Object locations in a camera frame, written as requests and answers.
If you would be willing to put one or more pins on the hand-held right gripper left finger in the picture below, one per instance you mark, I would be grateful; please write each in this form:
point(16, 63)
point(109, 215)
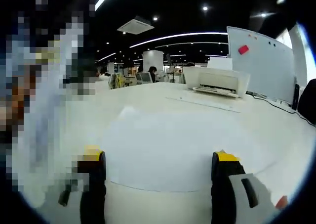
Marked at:
point(95, 174)

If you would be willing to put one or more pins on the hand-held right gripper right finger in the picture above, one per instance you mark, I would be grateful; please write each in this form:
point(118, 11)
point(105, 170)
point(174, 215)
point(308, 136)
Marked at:
point(222, 184)

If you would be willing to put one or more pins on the stack of white printing papers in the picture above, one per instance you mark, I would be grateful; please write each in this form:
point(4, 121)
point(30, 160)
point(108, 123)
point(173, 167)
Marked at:
point(160, 147)

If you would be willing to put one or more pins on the person's right hand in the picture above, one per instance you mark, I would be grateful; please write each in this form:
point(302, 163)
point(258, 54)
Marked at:
point(281, 202)

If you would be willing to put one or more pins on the white table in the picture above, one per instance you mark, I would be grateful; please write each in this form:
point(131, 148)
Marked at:
point(271, 135)

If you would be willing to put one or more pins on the yellow and white rack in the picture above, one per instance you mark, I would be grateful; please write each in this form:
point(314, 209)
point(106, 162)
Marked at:
point(117, 80)

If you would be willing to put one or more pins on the white printer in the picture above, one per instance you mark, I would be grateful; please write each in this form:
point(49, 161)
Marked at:
point(217, 80)

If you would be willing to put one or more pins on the grey office chair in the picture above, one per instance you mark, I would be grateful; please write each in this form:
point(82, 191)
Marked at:
point(144, 78)

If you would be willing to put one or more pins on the black slim upright object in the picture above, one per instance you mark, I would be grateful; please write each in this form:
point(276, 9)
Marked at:
point(295, 96)

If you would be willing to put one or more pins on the black office chair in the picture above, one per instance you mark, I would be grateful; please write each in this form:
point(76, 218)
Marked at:
point(308, 100)

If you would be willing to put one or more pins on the white whiteboard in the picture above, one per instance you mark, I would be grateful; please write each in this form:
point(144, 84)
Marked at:
point(266, 68)

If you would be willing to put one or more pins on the white square pillar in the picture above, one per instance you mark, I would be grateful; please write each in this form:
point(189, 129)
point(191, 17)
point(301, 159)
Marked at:
point(153, 58)

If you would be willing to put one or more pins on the red whiteboard eraser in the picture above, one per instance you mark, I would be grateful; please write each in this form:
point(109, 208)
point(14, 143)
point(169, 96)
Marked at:
point(243, 50)

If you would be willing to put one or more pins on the curved ceiling light strip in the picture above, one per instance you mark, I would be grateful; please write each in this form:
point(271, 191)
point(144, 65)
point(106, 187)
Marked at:
point(197, 34)

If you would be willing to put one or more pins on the ceiling air conditioner unit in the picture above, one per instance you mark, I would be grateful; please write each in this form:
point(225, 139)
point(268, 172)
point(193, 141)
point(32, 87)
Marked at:
point(135, 25)

